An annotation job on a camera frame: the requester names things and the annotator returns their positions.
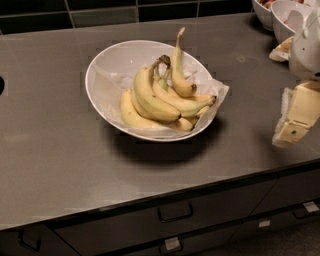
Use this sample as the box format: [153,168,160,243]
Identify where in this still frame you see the upright yellow banana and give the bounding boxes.
[171,27,197,97]

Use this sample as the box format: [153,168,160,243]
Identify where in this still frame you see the bottom right yellow banana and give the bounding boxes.
[167,117,194,132]

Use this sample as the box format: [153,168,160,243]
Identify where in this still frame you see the black middle drawer handle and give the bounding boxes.
[157,202,194,223]

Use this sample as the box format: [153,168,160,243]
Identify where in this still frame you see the white bowl back right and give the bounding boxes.
[271,0,317,43]

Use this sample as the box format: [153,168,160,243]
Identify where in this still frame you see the large white bowl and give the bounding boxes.
[84,39,219,143]

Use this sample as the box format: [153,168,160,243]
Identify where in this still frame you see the long right-pointing yellow banana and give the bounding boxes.
[152,78,216,117]

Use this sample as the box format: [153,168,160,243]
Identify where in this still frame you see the left drawer front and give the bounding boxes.
[0,224,79,256]

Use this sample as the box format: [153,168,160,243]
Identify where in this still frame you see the drawer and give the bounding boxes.
[55,180,274,256]
[0,224,79,256]
[252,168,320,215]

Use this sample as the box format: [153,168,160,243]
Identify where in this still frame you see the middle drawer front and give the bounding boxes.
[55,180,274,256]

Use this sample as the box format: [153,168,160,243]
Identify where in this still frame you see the lower right drawer label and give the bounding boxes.
[258,220,271,228]

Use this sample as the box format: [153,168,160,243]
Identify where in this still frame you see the lower drawer handle with label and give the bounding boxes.
[159,237,183,256]

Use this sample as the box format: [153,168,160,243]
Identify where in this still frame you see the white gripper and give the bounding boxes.
[269,6,320,148]

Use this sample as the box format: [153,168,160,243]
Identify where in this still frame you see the right drawer front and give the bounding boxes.
[252,168,320,215]

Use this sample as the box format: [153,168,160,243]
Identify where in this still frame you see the black drawer handle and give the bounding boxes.
[18,228,42,253]
[157,202,194,223]

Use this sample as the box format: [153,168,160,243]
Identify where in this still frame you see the left bottom yellow banana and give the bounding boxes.
[120,88,164,129]

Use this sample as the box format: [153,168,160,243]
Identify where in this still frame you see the white paper bowl liner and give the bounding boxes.
[86,61,229,142]

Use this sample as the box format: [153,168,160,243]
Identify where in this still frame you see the black left drawer handle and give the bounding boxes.
[18,228,42,253]

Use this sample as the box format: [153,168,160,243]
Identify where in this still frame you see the white bowl far back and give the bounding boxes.
[251,0,275,31]

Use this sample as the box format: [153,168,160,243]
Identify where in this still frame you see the right drawer handle with label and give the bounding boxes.
[293,201,320,220]

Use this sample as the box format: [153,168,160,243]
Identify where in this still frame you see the drawer handle with label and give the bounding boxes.
[293,201,320,220]
[159,237,183,256]

